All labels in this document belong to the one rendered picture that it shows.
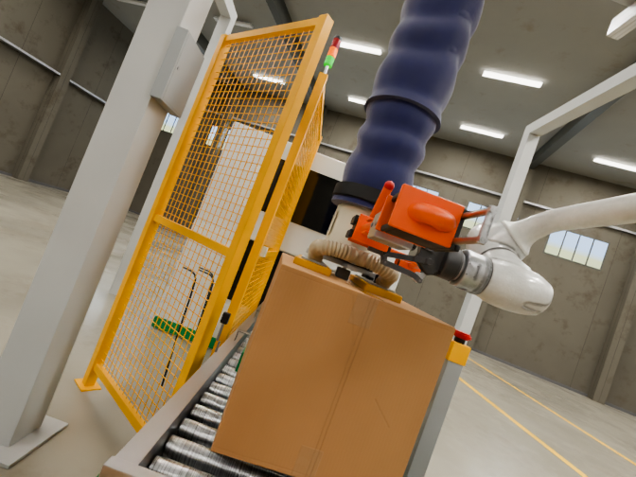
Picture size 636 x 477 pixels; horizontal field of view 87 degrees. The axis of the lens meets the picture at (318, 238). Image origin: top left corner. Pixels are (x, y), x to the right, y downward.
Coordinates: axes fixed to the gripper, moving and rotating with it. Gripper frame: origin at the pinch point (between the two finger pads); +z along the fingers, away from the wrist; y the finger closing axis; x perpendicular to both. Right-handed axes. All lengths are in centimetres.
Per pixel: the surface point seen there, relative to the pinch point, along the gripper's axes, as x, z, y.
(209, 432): 22, 20, 66
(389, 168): 15.5, -0.5, -20.0
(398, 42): 20, 9, -57
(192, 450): 12, 21, 66
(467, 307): 273, -159, 5
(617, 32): 130, -119, -189
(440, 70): 15, -4, -50
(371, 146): 17.5, 6.2, -24.7
